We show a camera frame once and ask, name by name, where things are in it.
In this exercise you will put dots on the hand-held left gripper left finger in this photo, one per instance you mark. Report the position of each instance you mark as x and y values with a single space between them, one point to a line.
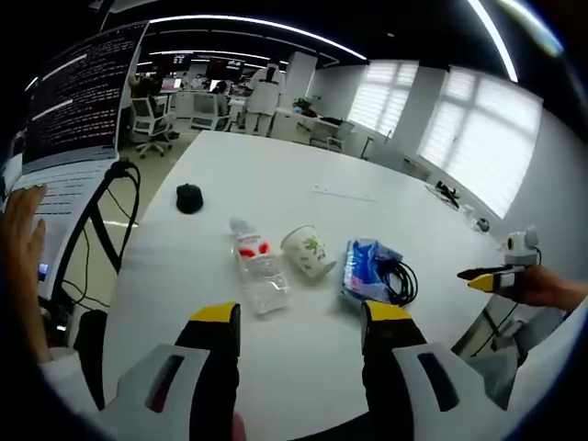
151 376

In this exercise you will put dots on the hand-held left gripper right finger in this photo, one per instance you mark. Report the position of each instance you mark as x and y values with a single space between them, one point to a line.
413 367

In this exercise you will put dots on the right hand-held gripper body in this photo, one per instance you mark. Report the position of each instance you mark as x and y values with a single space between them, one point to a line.
521 248

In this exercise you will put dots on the blue tissue packet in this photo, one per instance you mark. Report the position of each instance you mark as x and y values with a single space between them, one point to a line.
360 271

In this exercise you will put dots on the clear plastic water bottle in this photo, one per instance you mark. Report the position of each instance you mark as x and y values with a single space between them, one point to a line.
262 275

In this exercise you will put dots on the white paper cup green print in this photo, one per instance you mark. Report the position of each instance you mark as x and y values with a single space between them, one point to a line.
307 250

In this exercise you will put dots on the black computer mouse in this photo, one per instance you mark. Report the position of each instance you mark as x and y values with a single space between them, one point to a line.
189 198

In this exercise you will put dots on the person's right hand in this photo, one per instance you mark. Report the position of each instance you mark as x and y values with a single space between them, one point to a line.
542 287

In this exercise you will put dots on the person's left hand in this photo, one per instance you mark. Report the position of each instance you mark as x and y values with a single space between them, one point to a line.
240 427

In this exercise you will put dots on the black device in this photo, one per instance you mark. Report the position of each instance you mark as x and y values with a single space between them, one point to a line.
448 193

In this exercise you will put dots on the window with white blinds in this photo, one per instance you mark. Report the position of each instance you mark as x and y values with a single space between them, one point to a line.
482 138
383 98

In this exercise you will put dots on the white table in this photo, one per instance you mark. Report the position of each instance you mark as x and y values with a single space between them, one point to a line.
294 358

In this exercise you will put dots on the small lit phone screen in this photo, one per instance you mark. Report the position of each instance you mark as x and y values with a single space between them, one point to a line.
43 272

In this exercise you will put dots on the black laptop stand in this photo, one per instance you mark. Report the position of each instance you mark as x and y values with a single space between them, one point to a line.
92 216

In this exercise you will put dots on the ceiling strip light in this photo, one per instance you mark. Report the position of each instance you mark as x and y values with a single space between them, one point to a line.
275 25
494 39

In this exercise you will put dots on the green potted plant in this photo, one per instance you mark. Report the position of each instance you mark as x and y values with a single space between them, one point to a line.
304 105

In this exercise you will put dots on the open laptop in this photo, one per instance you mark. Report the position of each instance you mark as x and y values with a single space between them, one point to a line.
78 92

